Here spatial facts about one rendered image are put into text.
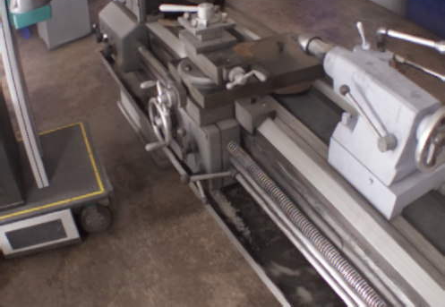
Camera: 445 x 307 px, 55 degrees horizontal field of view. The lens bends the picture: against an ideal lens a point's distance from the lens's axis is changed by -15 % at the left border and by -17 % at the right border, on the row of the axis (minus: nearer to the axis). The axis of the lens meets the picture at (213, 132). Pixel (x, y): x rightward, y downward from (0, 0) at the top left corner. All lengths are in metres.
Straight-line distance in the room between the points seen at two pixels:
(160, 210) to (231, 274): 0.58
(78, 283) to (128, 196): 0.69
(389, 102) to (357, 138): 0.17
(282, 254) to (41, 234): 1.19
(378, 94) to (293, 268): 0.76
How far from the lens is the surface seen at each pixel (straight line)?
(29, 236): 2.43
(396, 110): 1.37
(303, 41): 1.73
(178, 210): 2.63
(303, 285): 1.78
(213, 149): 1.83
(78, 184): 2.40
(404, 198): 1.42
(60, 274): 2.45
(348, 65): 1.50
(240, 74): 1.68
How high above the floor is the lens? 1.84
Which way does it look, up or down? 36 degrees down
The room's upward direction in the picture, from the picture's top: 3 degrees counter-clockwise
